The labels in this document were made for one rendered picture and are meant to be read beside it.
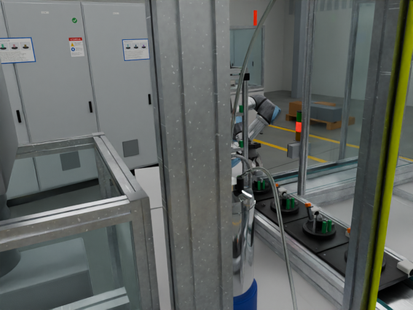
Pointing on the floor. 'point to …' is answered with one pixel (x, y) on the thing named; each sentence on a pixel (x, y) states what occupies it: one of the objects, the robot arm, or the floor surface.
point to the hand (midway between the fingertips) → (257, 171)
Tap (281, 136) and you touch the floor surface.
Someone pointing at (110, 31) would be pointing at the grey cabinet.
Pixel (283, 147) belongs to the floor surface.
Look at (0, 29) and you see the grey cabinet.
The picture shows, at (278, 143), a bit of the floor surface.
